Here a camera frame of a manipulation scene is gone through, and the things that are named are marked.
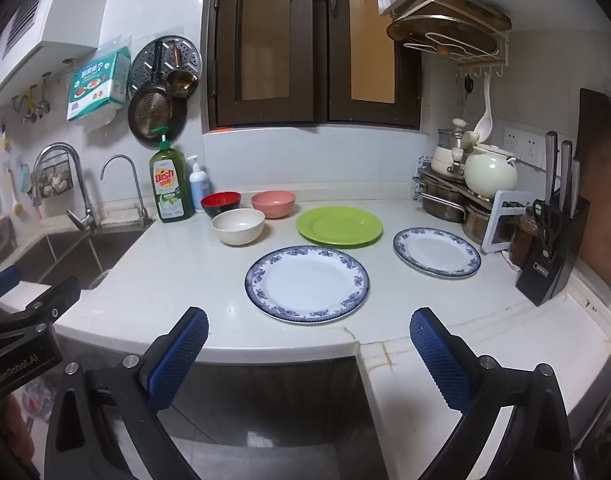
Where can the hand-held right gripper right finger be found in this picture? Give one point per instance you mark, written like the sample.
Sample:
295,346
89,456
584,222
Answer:
440,355

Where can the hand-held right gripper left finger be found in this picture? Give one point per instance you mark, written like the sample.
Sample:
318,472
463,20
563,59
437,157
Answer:
178,355

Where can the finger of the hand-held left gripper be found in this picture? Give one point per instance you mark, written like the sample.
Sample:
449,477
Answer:
50,300
2,280

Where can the small blue-patterned plate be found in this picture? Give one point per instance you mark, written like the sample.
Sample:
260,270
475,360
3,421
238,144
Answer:
435,252

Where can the white bowl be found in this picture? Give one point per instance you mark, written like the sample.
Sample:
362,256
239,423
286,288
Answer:
238,227

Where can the dark green plate underneath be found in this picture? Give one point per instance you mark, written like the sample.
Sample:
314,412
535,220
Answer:
305,285

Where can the red and black bowl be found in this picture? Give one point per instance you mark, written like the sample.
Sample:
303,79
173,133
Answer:
220,202

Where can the green plate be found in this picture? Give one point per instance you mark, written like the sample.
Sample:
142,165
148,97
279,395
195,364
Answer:
338,226

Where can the person's left hand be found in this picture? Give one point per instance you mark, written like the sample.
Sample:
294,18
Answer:
12,425

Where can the stainless steel sink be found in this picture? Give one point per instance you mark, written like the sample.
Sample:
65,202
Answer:
60,255

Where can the yellow dish brush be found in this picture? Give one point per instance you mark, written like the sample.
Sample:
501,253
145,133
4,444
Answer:
16,200

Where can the tall chrome kitchen faucet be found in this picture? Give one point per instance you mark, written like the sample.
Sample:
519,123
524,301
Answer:
80,180

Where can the stainless steel pot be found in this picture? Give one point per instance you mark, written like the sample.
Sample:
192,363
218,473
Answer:
478,222
440,202

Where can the brown glass jar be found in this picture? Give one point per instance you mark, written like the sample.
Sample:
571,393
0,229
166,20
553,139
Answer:
524,240

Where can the thin gooseneck faucet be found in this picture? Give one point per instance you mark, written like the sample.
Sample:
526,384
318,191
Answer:
135,185

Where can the black knife block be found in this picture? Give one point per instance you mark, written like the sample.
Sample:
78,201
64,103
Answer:
560,270

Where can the green dish soap bottle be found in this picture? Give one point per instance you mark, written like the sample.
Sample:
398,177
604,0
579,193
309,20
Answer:
171,190

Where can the black kitchen scissors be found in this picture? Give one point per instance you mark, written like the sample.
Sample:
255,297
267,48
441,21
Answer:
545,225

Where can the white pump bottle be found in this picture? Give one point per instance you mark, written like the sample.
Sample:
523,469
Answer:
199,187

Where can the cream ceramic pot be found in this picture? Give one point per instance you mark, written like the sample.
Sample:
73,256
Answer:
490,170

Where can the perforated black frying pan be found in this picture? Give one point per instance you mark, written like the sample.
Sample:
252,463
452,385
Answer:
150,110

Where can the kitchen paper towel pack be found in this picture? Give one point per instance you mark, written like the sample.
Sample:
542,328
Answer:
97,85

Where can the brown wooden cutting board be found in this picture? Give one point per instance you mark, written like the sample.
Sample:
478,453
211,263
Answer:
603,185

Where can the white ladle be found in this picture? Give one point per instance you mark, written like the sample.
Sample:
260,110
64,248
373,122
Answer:
485,115

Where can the small brass pot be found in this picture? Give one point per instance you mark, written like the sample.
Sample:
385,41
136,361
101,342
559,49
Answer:
183,82

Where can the hanging black scissors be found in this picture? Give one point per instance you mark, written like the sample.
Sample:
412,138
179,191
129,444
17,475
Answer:
465,92

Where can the white range hood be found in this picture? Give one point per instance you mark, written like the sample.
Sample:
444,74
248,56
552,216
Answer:
45,15

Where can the round metal steamer tray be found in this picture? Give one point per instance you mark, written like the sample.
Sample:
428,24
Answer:
185,55

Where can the round wooden lid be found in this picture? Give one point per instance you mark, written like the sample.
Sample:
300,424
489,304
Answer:
420,30

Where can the white wall outlet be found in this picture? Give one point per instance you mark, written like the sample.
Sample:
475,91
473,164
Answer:
534,151
513,141

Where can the dark brown window frame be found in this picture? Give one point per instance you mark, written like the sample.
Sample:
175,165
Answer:
320,40

